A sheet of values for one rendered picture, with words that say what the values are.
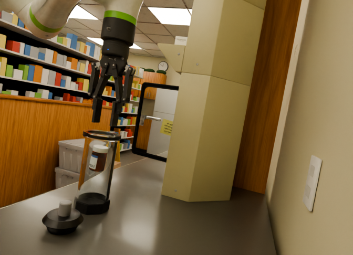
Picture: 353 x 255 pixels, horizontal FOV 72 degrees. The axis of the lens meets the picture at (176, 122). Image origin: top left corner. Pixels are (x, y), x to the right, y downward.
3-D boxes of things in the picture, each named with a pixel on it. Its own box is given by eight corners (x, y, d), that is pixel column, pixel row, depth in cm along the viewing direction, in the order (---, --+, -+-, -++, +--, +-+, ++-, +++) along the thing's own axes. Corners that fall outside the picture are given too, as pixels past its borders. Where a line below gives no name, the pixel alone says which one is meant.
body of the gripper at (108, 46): (135, 49, 72) (131, 80, 73) (111, 46, 74) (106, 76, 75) (123, 40, 65) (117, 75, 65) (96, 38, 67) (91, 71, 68)
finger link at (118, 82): (117, 66, 72) (122, 65, 71) (122, 104, 71) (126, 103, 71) (110, 63, 68) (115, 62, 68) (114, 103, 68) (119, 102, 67)
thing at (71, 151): (110, 166, 341) (114, 143, 339) (82, 175, 283) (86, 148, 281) (85, 160, 353) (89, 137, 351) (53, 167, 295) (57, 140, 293)
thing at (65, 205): (90, 225, 62) (93, 201, 62) (63, 243, 53) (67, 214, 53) (61, 215, 65) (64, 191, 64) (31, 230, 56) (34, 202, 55)
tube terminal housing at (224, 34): (232, 189, 116) (262, 27, 112) (226, 213, 85) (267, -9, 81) (183, 176, 124) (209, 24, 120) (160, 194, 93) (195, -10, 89)
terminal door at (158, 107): (180, 166, 123) (194, 87, 120) (131, 152, 135) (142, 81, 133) (181, 166, 123) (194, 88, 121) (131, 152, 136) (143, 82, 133)
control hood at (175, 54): (198, 84, 121) (202, 64, 121) (181, 72, 90) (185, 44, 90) (177, 82, 124) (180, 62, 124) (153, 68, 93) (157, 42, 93)
